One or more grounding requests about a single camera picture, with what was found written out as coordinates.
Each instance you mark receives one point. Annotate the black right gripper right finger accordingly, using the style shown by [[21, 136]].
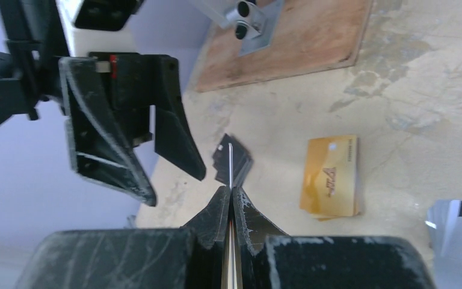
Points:
[[270, 258]]

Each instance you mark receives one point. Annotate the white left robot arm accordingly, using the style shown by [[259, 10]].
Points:
[[29, 71]]

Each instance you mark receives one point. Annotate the orange credit card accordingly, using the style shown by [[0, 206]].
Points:
[[330, 180]]

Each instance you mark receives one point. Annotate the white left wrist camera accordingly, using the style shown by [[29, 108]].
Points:
[[97, 26]]

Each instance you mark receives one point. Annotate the black credit card stack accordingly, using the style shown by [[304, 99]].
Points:
[[242, 161]]

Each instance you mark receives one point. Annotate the grey metal stand bracket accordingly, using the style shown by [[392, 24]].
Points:
[[253, 24]]

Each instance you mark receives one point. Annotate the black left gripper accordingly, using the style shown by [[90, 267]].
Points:
[[109, 113]]

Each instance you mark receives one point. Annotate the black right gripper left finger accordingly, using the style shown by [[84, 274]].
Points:
[[190, 256]]

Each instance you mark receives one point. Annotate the thin card edge-on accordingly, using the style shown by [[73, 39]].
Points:
[[231, 262]]

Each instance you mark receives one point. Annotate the brown wooden board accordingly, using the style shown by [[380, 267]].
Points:
[[311, 36]]

